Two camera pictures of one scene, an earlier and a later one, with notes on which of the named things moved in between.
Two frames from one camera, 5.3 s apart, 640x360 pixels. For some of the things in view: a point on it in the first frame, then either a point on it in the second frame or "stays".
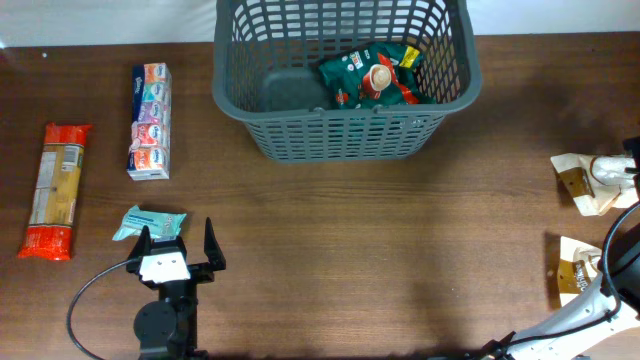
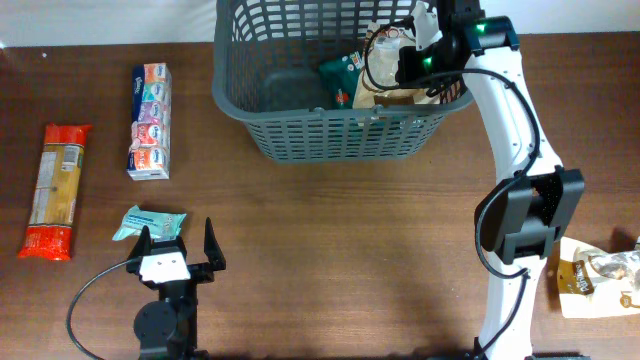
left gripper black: (204, 273) stays
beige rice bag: (597, 183) → (378, 85)
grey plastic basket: (267, 62) stays
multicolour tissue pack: (149, 157) stays
